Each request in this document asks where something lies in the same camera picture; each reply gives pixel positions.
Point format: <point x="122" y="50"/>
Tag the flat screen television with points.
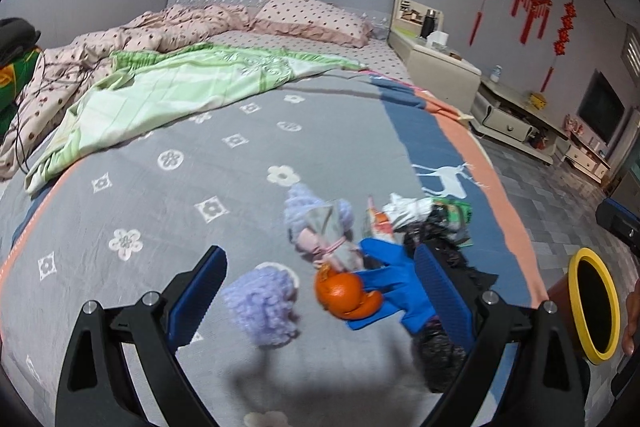
<point x="602" y="107"/>

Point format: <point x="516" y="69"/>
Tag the white tissue box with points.
<point x="439" y="39"/>

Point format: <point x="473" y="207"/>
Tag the cream nightstand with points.
<point x="440" y="72"/>

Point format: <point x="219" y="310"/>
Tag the framed picture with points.
<point x="412" y="14"/>

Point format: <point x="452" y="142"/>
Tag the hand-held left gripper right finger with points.
<point x="445" y="297"/>

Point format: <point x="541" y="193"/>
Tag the cream tv cabinet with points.
<point x="505" y="122"/>

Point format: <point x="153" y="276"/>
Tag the yellow box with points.
<point x="537" y="99"/>

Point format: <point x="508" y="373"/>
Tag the pink dotted quilt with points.
<point x="150" y="34"/>

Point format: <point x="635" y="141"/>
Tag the dark thermos bottle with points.
<point x="430" y="23"/>

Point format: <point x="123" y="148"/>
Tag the green orange printed cloth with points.
<point x="15" y="77"/>

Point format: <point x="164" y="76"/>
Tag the orange white snack packet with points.
<point x="380" y="222"/>

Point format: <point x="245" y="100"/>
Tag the pink dotted pillow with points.
<point x="310" y="14"/>

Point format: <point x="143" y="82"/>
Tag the green snack packet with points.
<point x="457" y="212"/>

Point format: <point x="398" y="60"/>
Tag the white tissue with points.
<point x="407" y="209"/>

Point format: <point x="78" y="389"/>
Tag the pink figurine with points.
<point x="572" y="124"/>

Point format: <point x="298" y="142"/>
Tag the black plastic bag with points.
<point x="465" y="267"/>

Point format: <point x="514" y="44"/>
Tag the purple fluffy sock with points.
<point x="302" y="202"/>
<point x="262" y="302"/>

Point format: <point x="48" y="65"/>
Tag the window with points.
<point x="631" y="57"/>

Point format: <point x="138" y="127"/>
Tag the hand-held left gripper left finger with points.
<point x="195" y="302"/>

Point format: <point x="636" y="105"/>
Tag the dark cloth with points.
<point x="17" y="37"/>

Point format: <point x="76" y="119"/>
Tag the blue rubber glove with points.
<point x="395" y="277"/>

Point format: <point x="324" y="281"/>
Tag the small clear bottle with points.
<point x="496" y="73"/>

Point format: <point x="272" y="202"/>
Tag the green patterned blanket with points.
<point x="165" y="92"/>

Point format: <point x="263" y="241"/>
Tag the person's right hand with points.
<point x="632" y="322"/>

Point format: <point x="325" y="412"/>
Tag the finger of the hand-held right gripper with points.
<point x="617" y="219"/>

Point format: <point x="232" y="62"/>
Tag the pink grey cloth bundle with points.
<point x="325" y="237"/>

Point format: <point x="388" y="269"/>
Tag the grey flower print blanket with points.
<point x="200" y="147"/>

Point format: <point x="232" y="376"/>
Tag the brown bin with yellow rim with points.
<point x="607" y="287"/>

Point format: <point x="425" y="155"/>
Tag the orange peel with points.
<point x="345" y="294"/>

